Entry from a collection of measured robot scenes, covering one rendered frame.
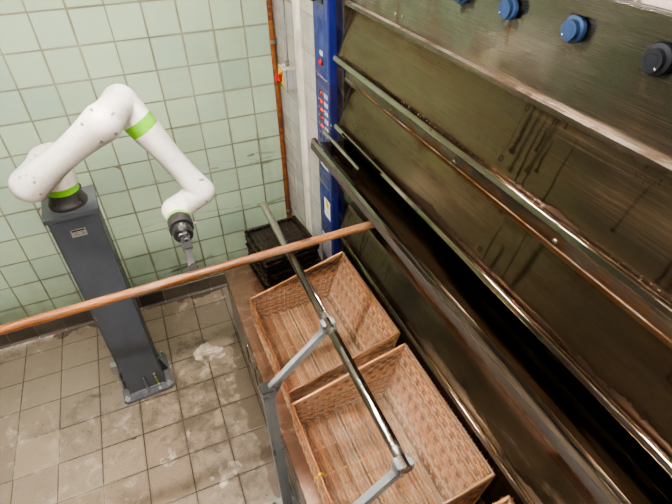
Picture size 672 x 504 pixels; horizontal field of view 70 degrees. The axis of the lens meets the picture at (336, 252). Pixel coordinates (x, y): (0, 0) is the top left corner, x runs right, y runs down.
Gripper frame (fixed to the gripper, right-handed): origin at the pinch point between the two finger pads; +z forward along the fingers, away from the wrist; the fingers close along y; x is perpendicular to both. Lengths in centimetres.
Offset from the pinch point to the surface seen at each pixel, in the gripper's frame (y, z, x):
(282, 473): 78, 47, -12
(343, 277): 41, -12, -64
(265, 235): 35, -50, -39
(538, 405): -26, 104, -54
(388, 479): 5, 93, -29
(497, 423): 17, 87, -69
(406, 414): 54, 56, -60
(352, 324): 55, 6, -61
